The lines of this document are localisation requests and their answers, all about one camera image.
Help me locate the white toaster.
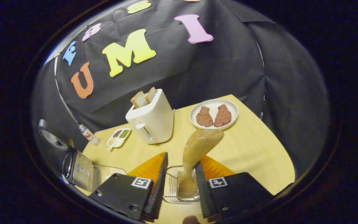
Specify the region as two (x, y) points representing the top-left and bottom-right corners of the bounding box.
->
(125, 89), (175, 145)

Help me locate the black backdrop cloth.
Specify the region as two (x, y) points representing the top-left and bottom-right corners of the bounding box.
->
(31, 0), (330, 181)

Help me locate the brown meat piece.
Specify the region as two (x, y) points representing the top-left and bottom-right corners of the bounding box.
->
(196, 106), (214, 127)
(213, 104), (232, 127)

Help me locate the toasted bread slice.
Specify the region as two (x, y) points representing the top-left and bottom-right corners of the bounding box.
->
(131, 91), (148, 109)
(144, 87), (157, 104)

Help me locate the dark grey rice cooker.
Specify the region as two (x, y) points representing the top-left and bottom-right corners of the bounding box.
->
(38, 119), (95, 191)

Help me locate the round white plate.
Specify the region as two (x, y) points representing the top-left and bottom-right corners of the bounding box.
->
(190, 99), (239, 130)

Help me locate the small clear drink bottle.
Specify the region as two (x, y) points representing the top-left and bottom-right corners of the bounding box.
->
(79, 124), (100, 146)

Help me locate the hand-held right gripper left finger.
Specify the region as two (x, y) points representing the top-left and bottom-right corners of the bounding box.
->
(89, 152), (169, 222)

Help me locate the wooden spoon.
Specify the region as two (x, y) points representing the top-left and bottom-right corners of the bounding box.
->
(177, 128), (225, 199)

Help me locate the white divided bean dish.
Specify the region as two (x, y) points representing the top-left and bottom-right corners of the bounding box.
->
(106, 128), (131, 151)

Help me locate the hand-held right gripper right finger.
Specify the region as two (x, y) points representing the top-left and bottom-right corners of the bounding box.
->
(195, 155), (274, 222)

